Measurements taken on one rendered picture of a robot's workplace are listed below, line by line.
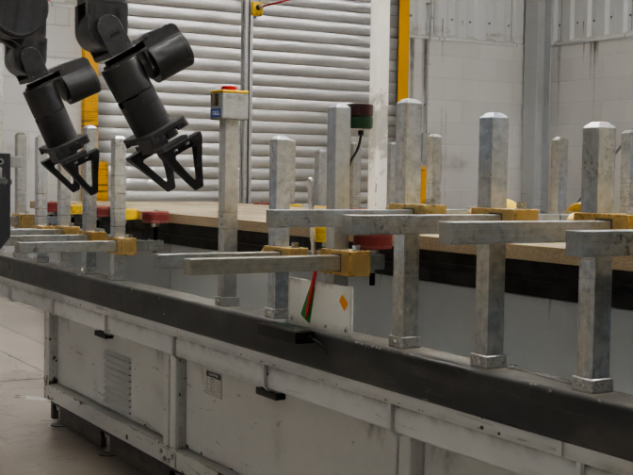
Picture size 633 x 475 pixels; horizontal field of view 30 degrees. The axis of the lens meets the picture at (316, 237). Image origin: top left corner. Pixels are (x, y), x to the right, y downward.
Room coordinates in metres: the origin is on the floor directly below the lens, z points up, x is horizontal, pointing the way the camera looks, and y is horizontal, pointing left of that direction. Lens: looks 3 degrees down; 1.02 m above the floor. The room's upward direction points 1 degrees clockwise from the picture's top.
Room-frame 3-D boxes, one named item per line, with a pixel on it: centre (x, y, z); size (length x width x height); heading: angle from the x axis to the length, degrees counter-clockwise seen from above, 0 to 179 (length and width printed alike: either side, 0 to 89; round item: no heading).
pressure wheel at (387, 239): (2.42, -0.12, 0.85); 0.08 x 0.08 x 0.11
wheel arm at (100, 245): (3.42, 0.65, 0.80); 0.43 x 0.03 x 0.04; 120
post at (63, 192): (3.93, 0.84, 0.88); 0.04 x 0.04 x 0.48; 30
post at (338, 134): (2.42, -0.04, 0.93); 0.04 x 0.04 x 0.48; 30
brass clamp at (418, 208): (2.19, -0.18, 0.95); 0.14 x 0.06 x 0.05; 30
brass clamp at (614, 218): (1.76, -0.43, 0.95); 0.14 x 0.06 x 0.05; 30
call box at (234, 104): (2.86, 0.22, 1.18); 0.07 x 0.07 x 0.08; 30
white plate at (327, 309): (2.44, -0.01, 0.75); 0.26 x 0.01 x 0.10; 30
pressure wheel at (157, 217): (3.52, 0.48, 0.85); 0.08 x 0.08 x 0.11
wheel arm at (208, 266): (2.32, 0.05, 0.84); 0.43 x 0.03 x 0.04; 120
